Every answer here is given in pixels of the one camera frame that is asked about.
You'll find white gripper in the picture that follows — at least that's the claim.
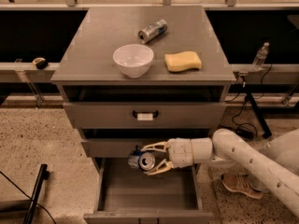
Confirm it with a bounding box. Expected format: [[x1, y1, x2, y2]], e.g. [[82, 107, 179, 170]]
[[141, 138, 193, 175]]

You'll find blue pepsi can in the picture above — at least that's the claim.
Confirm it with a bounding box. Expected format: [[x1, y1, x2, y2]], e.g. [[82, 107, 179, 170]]
[[128, 150, 155, 171]]

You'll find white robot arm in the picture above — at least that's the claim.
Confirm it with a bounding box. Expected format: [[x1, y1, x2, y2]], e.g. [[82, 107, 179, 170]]
[[141, 129, 299, 216]]

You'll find bottom grey drawer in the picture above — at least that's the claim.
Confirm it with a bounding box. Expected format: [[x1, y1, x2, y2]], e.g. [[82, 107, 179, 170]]
[[83, 158, 213, 224]]

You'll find grey drawer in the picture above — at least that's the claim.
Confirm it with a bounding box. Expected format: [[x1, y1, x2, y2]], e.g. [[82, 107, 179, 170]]
[[80, 137, 213, 159], [83, 158, 213, 224], [64, 103, 225, 129]]

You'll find middle grey drawer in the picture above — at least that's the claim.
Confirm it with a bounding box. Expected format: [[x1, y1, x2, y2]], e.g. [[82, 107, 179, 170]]
[[80, 137, 213, 159]]

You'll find grey drawer cabinet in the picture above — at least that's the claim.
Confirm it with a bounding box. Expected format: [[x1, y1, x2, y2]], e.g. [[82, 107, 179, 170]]
[[51, 6, 235, 158]]

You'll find top grey drawer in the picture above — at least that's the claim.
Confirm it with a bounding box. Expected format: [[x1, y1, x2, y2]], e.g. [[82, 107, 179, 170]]
[[64, 103, 225, 129]]

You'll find silver can lying down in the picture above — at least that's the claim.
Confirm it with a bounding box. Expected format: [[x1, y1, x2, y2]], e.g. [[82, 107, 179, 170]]
[[138, 20, 167, 44]]

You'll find tan sneaker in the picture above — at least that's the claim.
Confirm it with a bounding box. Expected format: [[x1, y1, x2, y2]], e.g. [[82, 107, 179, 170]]
[[221, 173, 263, 200]]

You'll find yellow sponge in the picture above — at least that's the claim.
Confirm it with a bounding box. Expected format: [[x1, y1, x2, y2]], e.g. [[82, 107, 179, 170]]
[[164, 51, 202, 73]]

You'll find white ceramic bowl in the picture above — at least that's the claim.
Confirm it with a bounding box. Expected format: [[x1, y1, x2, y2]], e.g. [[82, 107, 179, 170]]
[[113, 44, 154, 78]]

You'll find black stand leg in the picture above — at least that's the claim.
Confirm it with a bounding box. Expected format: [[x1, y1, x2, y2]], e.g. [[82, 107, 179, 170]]
[[243, 84, 272, 139]]

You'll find clear plastic water bottle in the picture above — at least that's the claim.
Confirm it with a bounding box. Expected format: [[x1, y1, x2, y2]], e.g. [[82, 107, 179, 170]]
[[252, 42, 270, 71]]

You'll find black bar with cable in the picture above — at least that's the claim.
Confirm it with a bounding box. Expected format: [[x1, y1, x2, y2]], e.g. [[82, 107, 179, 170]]
[[0, 164, 57, 224]]

